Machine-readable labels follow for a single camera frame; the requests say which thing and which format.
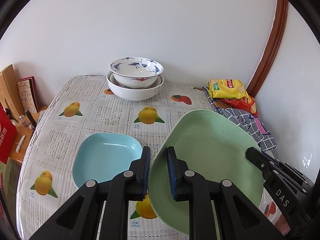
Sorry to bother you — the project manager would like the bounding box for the green square plate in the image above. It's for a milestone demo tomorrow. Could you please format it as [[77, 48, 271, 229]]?
[[148, 109, 264, 234]]

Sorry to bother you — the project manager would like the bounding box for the light blue square plate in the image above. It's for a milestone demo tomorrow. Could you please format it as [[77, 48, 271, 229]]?
[[73, 133, 143, 188]]

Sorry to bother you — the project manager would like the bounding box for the grey checked folded cloth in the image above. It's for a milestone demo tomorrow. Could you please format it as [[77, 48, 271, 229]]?
[[202, 87, 278, 152]]

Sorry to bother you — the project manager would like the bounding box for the large white ceramic bowl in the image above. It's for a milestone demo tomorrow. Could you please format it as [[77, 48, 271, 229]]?
[[106, 71, 164, 101]]

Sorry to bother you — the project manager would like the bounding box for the fruit print tablecloth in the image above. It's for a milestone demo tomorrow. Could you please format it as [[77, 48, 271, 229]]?
[[15, 74, 292, 240]]

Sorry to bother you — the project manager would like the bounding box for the red chips bag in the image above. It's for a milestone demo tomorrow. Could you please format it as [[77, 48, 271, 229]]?
[[220, 96, 258, 116]]

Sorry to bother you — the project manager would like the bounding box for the yellow chips bag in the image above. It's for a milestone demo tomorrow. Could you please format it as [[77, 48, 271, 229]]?
[[208, 79, 248, 99]]

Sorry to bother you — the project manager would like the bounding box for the blue patterned porcelain bowl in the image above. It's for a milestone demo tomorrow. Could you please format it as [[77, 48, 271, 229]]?
[[109, 57, 164, 89]]

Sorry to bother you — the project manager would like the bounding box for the wooden side table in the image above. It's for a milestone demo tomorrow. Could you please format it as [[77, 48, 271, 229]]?
[[8, 105, 48, 166]]

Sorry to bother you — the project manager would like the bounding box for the red paper bag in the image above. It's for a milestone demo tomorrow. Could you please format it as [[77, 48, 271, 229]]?
[[0, 106, 17, 164]]

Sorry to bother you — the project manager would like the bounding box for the red patterned book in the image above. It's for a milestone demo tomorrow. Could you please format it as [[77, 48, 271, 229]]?
[[17, 76, 39, 113]]

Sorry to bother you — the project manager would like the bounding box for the wooden cutting board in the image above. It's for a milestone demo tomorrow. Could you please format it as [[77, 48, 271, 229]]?
[[0, 64, 24, 122]]

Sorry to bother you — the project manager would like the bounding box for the brown wooden door frame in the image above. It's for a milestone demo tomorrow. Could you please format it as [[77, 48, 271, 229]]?
[[247, 0, 289, 98]]

